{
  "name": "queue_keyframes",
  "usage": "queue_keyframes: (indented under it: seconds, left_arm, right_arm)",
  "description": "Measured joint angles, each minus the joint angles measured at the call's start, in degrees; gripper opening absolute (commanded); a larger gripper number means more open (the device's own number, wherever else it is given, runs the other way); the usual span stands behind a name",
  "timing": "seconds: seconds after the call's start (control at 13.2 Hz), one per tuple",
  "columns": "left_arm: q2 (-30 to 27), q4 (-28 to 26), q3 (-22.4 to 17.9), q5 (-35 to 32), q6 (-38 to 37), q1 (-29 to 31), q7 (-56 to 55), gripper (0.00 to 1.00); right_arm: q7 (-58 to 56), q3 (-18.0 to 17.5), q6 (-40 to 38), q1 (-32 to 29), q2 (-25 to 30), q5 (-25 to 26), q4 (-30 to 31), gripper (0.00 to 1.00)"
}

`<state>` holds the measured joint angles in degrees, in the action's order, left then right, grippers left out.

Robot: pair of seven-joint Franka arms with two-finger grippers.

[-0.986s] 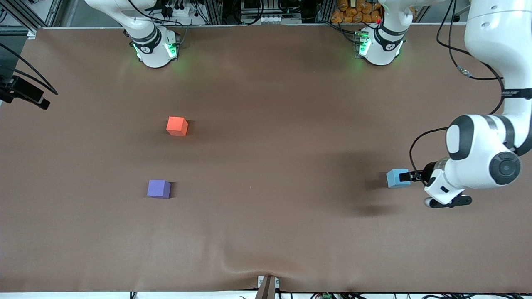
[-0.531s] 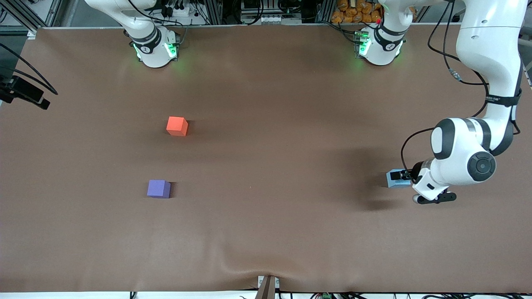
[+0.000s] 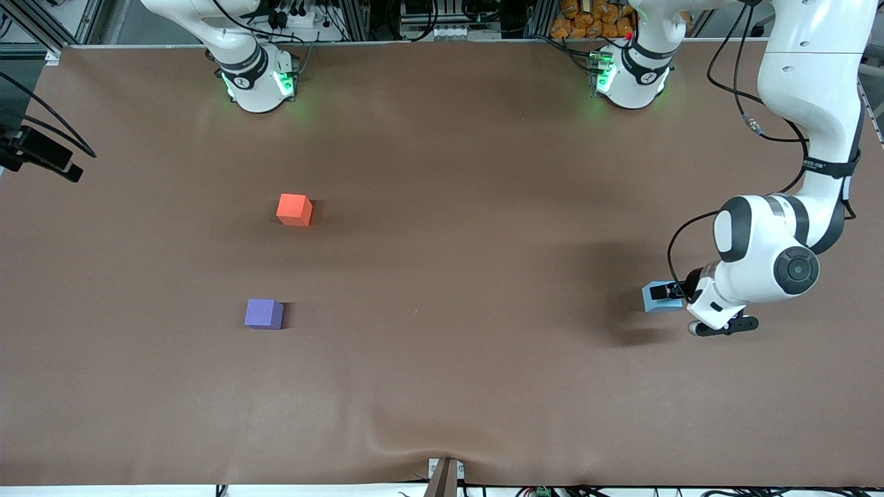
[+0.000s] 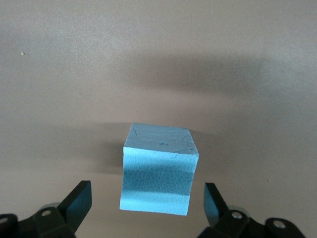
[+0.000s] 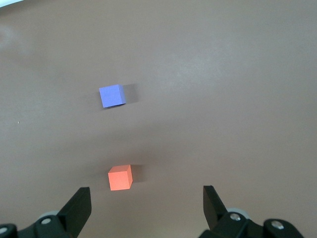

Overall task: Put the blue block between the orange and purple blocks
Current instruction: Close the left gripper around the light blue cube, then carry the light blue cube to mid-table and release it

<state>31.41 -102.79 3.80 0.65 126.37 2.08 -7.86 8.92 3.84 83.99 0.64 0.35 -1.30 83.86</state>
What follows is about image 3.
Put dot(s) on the orange foam block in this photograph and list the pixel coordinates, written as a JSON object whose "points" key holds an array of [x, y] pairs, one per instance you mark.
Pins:
{"points": [[293, 209]]}

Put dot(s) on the brown post with white bracket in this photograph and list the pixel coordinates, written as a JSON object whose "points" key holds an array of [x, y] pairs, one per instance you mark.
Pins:
{"points": [[443, 478]]}

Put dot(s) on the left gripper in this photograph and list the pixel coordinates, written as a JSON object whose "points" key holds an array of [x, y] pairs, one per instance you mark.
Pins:
{"points": [[688, 286]]}

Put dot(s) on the power strip with black plugs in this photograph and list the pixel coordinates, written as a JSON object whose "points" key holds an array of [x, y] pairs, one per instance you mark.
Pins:
{"points": [[297, 17]]}

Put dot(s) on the white power strip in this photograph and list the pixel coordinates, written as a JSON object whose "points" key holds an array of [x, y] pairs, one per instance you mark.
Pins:
{"points": [[442, 32]]}

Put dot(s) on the light blue foam block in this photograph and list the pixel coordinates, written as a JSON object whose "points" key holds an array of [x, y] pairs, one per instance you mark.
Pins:
{"points": [[652, 301]]}

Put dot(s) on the bag of orange items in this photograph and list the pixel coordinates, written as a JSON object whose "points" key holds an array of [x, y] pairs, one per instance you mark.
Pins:
{"points": [[587, 19]]}

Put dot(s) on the purple foam block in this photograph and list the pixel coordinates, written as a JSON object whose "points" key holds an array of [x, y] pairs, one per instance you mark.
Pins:
{"points": [[262, 314]]}

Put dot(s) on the green terminal connector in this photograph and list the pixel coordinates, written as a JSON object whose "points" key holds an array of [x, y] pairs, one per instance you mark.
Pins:
{"points": [[542, 492]]}

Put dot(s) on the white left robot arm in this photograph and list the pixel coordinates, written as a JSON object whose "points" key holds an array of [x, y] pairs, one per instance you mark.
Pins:
{"points": [[808, 69]]}

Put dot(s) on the aluminium frame profile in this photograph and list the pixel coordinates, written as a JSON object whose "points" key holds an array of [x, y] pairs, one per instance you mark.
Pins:
{"points": [[41, 27]]}

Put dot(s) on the brown table cloth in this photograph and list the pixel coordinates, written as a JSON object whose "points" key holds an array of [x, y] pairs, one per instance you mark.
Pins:
{"points": [[442, 345]]}

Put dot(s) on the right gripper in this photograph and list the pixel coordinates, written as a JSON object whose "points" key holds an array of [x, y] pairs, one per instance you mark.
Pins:
{"points": [[27, 148]]}

